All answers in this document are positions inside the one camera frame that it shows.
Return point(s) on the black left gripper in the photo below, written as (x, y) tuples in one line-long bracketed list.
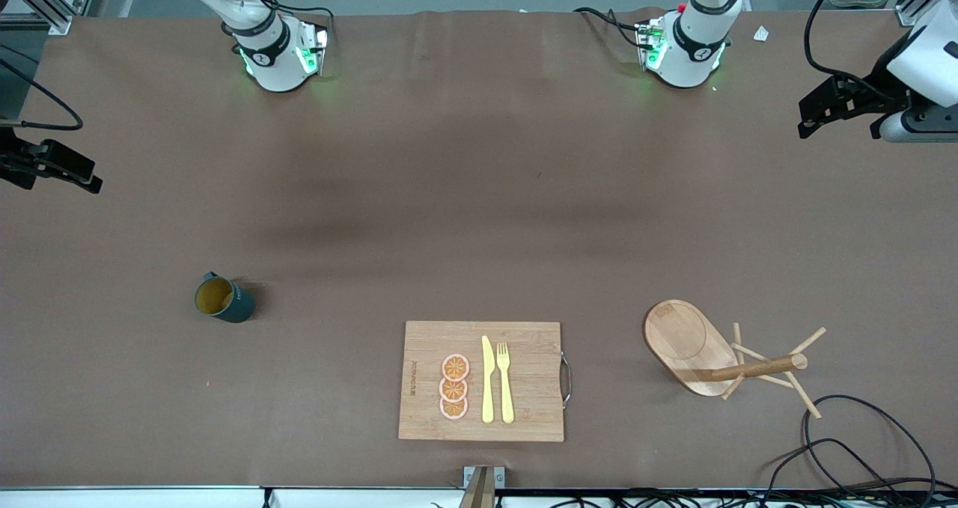
[(883, 91)]

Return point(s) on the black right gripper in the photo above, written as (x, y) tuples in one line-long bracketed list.
[(10, 158)]

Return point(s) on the dark teal mug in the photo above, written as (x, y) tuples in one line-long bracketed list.
[(238, 310)]

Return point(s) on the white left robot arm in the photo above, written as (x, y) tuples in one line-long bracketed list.
[(692, 51)]

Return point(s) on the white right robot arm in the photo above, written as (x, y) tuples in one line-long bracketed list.
[(273, 51)]

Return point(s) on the wooden mug rack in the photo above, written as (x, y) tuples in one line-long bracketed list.
[(681, 336)]

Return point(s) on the white paper scrap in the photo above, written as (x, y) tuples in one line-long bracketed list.
[(761, 34)]

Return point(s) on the bamboo cutting board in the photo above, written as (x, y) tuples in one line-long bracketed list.
[(531, 373)]

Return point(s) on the toy orange slice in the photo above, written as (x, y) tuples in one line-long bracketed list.
[(456, 367)]

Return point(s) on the yellow plastic fork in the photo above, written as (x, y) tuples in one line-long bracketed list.
[(507, 396)]

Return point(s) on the yellow plastic knife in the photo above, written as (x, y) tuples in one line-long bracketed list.
[(487, 388)]

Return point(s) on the brown angled bar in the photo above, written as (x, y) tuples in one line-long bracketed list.
[(479, 493)]

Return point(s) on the white table edge rail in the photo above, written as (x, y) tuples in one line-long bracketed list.
[(150, 499)]

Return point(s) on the grey metal mounting bracket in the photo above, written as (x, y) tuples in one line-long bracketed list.
[(500, 476)]

